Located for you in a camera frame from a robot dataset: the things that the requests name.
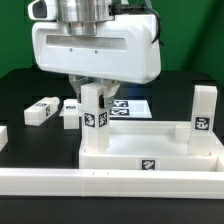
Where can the white block at left edge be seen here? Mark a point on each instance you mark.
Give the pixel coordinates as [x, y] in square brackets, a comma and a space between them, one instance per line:
[3, 137]

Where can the white front barrier rail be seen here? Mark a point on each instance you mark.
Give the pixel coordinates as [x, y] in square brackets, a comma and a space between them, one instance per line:
[111, 183]

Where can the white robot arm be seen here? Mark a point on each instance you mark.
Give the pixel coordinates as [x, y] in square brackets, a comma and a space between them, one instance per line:
[81, 17]

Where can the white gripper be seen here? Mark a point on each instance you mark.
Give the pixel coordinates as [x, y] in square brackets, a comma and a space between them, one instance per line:
[123, 49]

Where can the white desk top tray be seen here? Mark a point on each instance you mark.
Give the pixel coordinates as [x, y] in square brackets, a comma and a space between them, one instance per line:
[155, 146]

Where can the white sheet with fiducial markers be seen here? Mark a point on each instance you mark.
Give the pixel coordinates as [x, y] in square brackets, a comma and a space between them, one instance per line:
[130, 109]

